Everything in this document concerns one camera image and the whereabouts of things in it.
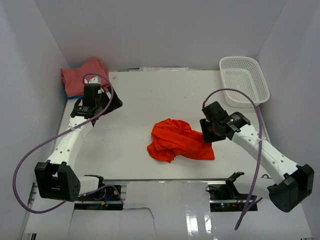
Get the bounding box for orange t shirt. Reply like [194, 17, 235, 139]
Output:
[147, 118, 215, 163]

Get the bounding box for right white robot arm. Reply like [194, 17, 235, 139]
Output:
[200, 101, 315, 213]

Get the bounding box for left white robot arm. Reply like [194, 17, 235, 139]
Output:
[34, 83, 123, 202]

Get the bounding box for folded blue t shirt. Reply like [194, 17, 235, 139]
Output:
[65, 94, 84, 100]

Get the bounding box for folded pink t shirt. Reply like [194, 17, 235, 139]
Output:
[61, 57, 109, 98]

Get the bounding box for papers at back edge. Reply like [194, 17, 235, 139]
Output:
[109, 65, 198, 72]

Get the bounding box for white plastic basket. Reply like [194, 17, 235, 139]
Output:
[219, 56, 270, 105]

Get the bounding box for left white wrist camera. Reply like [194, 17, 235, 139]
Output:
[83, 76, 102, 87]

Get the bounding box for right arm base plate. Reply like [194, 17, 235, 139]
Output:
[205, 172, 248, 213]

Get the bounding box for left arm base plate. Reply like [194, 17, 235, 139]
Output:
[74, 185, 126, 211]

